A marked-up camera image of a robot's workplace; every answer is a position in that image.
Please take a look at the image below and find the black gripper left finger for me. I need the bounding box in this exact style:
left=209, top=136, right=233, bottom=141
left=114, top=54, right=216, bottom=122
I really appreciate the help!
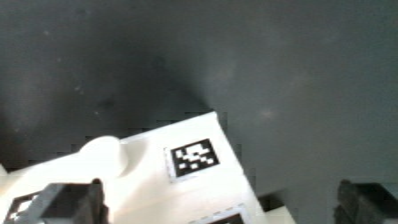
left=17, top=179, right=109, bottom=224

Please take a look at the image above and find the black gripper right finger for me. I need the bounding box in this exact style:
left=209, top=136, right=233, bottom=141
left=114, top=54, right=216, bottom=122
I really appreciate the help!
left=335, top=180, right=398, bottom=224

